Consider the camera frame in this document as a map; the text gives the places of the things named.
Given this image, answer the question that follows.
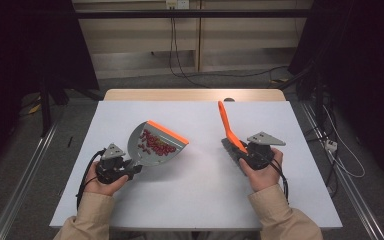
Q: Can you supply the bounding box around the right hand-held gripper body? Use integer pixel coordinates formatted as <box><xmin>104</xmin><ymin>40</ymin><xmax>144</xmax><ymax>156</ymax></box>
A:
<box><xmin>243</xmin><ymin>131</ymin><xmax>287</xmax><ymax>171</ymax></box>

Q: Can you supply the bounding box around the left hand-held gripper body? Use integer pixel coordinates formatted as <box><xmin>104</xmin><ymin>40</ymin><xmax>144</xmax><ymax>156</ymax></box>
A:
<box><xmin>95</xmin><ymin>143</ymin><xmax>134</xmax><ymax>185</ymax></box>

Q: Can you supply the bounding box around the grey dustpan with orange edge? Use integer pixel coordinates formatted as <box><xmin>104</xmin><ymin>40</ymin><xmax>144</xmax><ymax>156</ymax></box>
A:
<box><xmin>126</xmin><ymin>119</ymin><xmax>190</xmax><ymax>169</ymax></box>

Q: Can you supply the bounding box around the orange brush with grey bristles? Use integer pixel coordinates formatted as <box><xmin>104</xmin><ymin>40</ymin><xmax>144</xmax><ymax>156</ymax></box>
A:
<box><xmin>217</xmin><ymin>100</ymin><xmax>252</xmax><ymax>168</ymax></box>

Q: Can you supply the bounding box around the heap of red beans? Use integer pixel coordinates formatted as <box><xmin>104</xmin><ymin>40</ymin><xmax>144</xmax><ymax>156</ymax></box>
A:
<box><xmin>137</xmin><ymin>128</ymin><xmax>178</xmax><ymax>157</ymax></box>

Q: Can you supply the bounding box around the person's right hand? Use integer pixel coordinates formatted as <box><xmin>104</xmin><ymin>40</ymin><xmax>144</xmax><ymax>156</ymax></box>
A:
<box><xmin>238</xmin><ymin>147</ymin><xmax>284</xmax><ymax>193</ymax></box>

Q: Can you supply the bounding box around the person's left hand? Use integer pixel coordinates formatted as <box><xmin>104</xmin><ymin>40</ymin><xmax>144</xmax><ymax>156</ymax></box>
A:
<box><xmin>84</xmin><ymin>161</ymin><xmax>130</xmax><ymax>197</ymax></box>

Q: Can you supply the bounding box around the black metal stand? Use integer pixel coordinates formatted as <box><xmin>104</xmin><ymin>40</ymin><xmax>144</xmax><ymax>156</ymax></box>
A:
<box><xmin>38</xmin><ymin>76</ymin><xmax>71</xmax><ymax>138</ymax></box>
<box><xmin>278</xmin><ymin>63</ymin><xmax>334</xmax><ymax>134</ymax></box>

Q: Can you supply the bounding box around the white power strip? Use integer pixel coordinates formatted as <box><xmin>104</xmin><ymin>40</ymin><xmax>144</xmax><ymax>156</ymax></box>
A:
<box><xmin>324</xmin><ymin>139</ymin><xmax>339</xmax><ymax>153</ymax></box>

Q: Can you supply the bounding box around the wooden table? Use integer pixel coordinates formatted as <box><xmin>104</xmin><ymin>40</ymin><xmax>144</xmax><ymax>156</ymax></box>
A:
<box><xmin>103</xmin><ymin>88</ymin><xmax>287</xmax><ymax>103</ymax></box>

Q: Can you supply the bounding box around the dark curtain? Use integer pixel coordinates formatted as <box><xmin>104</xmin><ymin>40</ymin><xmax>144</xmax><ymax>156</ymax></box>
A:
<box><xmin>288</xmin><ymin>0</ymin><xmax>384</xmax><ymax>191</ymax></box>
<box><xmin>0</xmin><ymin>0</ymin><xmax>99</xmax><ymax>174</ymax></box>

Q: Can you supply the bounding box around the left hand-held gripper black cable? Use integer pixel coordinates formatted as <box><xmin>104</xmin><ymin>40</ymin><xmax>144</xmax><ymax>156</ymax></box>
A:
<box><xmin>75</xmin><ymin>149</ymin><xmax>106</xmax><ymax>211</ymax></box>

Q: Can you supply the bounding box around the hand-held gripper black cable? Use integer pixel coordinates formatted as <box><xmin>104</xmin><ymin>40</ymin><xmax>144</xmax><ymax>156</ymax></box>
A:
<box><xmin>75</xmin><ymin>149</ymin><xmax>106</xmax><ymax>211</ymax></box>
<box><xmin>268</xmin><ymin>158</ymin><xmax>290</xmax><ymax>204</ymax></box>

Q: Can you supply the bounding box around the right hand-held gripper black cable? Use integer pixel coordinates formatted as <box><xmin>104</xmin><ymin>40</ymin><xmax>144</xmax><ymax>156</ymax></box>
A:
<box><xmin>268</xmin><ymin>158</ymin><xmax>290</xmax><ymax>204</ymax></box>

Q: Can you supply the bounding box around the metal floor rail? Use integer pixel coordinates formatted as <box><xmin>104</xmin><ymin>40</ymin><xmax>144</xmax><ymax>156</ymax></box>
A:
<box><xmin>299</xmin><ymin>101</ymin><xmax>384</xmax><ymax>240</ymax></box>
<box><xmin>0</xmin><ymin>119</ymin><xmax>59</xmax><ymax>240</ymax></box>

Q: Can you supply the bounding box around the white cable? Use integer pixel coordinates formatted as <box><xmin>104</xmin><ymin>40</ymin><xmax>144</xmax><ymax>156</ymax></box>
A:
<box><xmin>323</xmin><ymin>104</ymin><xmax>367</xmax><ymax>179</ymax></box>

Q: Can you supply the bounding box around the black wall cable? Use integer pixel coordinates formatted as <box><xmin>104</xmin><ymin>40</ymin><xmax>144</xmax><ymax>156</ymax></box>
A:
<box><xmin>173</xmin><ymin>16</ymin><xmax>289</xmax><ymax>79</ymax></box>
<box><xmin>168</xmin><ymin>16</ymin><xmax>211</xmax><ymax>89</ymax></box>

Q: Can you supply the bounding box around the white wall socket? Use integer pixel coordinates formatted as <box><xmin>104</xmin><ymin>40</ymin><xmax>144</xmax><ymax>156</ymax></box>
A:
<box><xmin>165</xmin><ymin>0</ymin><xmax>190</xmax><ymax>10</ymax></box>

